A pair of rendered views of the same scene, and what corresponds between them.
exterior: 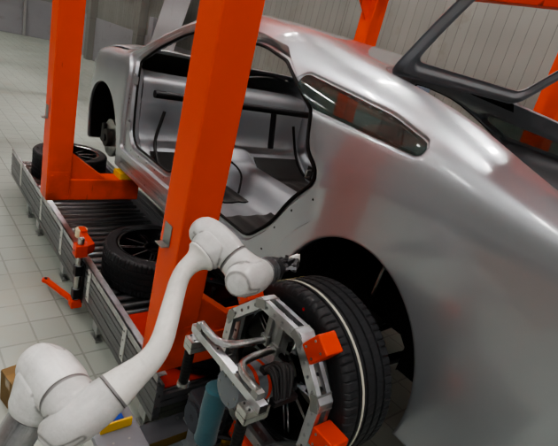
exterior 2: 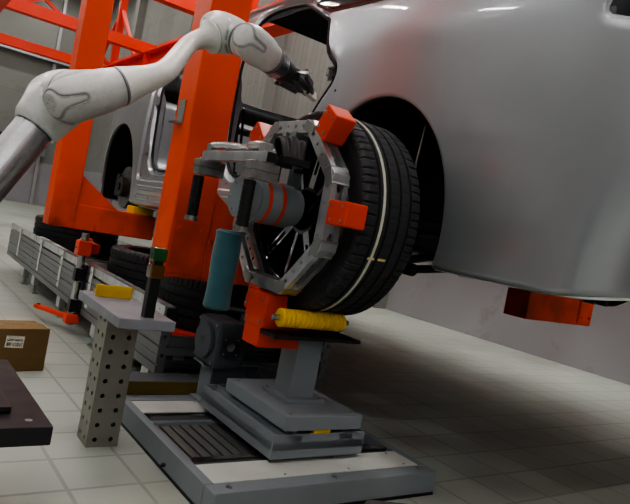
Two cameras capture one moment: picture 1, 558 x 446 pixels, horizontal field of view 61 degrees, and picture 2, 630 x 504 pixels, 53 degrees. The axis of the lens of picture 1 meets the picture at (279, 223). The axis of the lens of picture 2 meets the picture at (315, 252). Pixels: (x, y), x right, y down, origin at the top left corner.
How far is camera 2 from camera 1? 1.38 m
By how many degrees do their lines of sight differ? 20
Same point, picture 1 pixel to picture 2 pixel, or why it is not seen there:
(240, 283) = (246, 30)
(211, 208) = (226, 78)
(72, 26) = (95, 38)
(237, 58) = not seen: outside the picture
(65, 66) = not seen: hidden behind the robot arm
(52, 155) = (61, 171)
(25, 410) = (32, 100)
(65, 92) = not seen: hidden behind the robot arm
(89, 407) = (96, 72)
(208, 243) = (217, 17)
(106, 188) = (117, 220)
